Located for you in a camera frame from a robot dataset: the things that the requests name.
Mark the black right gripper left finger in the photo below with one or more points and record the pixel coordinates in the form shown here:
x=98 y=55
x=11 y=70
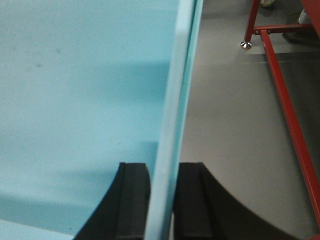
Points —
x=122 y=213

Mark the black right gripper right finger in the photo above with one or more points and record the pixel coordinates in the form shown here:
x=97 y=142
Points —
x=204 y=210

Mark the light blue plastic bin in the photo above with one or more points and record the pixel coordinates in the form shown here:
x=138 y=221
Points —
x=84 y=86

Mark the chrome levelling foot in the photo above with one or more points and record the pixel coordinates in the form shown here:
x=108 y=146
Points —
x=246 y=45

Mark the red metal frame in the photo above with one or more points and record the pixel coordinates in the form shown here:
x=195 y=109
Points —
x=312 y=8

